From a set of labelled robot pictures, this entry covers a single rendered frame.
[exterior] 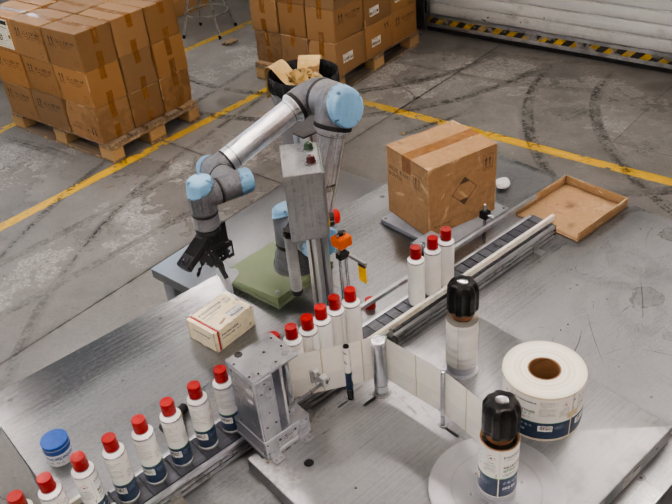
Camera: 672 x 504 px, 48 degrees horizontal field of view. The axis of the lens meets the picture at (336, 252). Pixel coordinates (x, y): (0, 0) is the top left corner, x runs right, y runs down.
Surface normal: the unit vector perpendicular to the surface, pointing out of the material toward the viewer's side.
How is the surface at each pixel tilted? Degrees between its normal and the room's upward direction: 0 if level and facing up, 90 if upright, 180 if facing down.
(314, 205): 90
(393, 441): 0
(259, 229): 0
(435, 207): 90
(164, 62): 90
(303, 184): 90
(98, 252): 0
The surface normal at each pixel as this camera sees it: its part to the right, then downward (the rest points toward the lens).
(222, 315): -0.08, -0.82
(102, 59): 0.80, 0.31
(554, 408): 0.08, 0.57
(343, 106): 0.58, 0.25
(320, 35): -0.59, 0.52
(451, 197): 0.53, 0.45
